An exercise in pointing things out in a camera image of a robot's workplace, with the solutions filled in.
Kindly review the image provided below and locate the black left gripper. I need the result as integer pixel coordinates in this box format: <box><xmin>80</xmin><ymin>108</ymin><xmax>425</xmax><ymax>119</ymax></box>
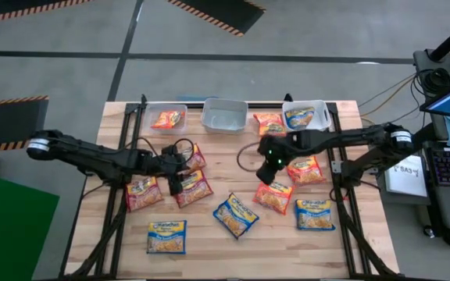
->
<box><xmin>141</xmin><ymin>154</ymin><xmax>188</xmax><ymax>196</ymax></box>

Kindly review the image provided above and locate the red Maruchan ramen packet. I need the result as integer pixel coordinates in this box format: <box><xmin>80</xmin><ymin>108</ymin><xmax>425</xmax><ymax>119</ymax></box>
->
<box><xmin>125</xmin><ymin>176</ymin><xmax>165</xmax><ymax>213</ymax></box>
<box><xmin>180</xmin><ymin>143</ymin><xmax>207</xmax><ymax>176</ymax></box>
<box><xmin>174</xmin><ymin>169</ymin><xmax>214</xmax><ymax>208</ymax></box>

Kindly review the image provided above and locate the orange Maruchan ramen packet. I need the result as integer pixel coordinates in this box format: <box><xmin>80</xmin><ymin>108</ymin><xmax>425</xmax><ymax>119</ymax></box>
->
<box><xmin>286</xmin><ymin>155</ymin><xmax>327</xmax><ymax>187</ymax></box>
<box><xmin>252</xmin><ymin>112</ymin><xmax>288</xmax><ymax>137</ymax></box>
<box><xmin>252</xmin><ymin>180</ymin><xmax>295</xmax><ymax>216</ymax></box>
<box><xmin>150</xmin><ymin>110</ymin><xmax>186</xmax><ymax>130</ymax></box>

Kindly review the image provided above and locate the blue Maruchan ramen packet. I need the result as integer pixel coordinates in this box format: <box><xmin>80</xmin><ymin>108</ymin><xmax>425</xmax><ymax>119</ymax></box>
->
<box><xmin>284</xmin><ymin>106</ymin><xmax>316</xmax><ymax>130</ymax></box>
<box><xmin>295</xmin><ymin>198</ymin><xmax>337</xmax><ymax>232</ymax></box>
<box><xmin>212</xmin><ymin>192</ymin><xmax>260</xmax><ymax>240</ymax></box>
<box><xmin>146</xmin><ymin>219</ymin><xmax>188</xmax><ymax>255</ymax></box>

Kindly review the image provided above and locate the grey plastic bin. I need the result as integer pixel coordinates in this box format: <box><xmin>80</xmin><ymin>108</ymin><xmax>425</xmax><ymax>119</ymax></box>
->
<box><xmin>200</xmin><ymin>97</ymin><xmax>249</xmax><ymax>135</ymax></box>

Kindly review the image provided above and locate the clear plastic bin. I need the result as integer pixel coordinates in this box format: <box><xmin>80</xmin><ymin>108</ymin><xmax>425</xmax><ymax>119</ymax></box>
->
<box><xmin>143</xmin><ymin>102</ymin><xmax>189</xmax><ymax>136</ymax></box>

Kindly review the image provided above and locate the blue tape strip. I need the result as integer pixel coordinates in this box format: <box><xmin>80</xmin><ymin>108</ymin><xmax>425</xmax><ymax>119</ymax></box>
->
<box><xmin>177</xmin><ymin>94</ymin><xmax>210</xmax><ymax>103</ymax></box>

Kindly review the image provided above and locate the white paper label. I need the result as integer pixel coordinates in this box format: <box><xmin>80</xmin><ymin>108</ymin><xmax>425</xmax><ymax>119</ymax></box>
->
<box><xmin>383</xmin><ymin>154</ymin><xmax>429</xmax><ymax>198</ymax></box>

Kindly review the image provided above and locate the black hazard-striped floor mat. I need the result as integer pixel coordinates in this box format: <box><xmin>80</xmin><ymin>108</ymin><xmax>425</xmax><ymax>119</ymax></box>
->
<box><xmin>0</xmin><ymin>0</ymin><xmax>93</xmax><ymax>27</ymax></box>
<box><xmin>0</xmin><ymin>94</ymin><xmax>50</xmax><ymax>153</ymax></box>
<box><xmin>165</xmin><ymin>0</ymin><xmax>267</xmax><ymax>38</ymax></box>

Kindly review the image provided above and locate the black diagonal bar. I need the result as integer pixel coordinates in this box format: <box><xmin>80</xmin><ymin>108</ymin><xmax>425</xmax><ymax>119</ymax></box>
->
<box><xmin>412</xmin><ymin>123</ymin><xmax>439</xmax><ymax>148</ymax></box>

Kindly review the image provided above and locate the grey computer box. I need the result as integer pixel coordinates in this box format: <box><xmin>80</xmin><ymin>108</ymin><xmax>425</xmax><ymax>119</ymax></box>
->
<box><xmin>412</xmin><ymin>48</ymin><xmax>450</xmax><ymax>98</ymax></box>

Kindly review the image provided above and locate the green floor mat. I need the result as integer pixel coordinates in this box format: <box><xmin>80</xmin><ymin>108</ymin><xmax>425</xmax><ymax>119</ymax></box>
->
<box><xmin>0</xmin><ymin>169</ymin><xmax>61</xmax><ymax>281</ymax></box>

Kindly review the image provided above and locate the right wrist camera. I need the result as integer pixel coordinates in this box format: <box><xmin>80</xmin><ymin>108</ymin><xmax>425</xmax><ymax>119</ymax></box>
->
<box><xmin>255</xmin><ymin>160</ymin><xmax>285</xmax><ymax>186</ymax></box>

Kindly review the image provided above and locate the white plastic bin with handles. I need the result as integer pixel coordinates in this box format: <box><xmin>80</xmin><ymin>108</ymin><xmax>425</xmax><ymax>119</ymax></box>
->
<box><xmin>281</xmin><ymin>99</ymin><xmax>333</xmax><ymax>133</ymax></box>

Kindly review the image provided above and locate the black aluminium table frame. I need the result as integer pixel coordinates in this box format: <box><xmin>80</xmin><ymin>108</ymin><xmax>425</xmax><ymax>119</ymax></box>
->
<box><xmin>59</xmin><ymin>100</ymin><xmax>402</xmax><ymax>281</ymax></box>

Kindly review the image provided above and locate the black cable coil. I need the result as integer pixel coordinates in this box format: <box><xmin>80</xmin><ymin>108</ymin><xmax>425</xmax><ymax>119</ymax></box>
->
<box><xmin>420</xmin><ymin>66</ymin><xmax>450</xmax><ymax>94</ymax></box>

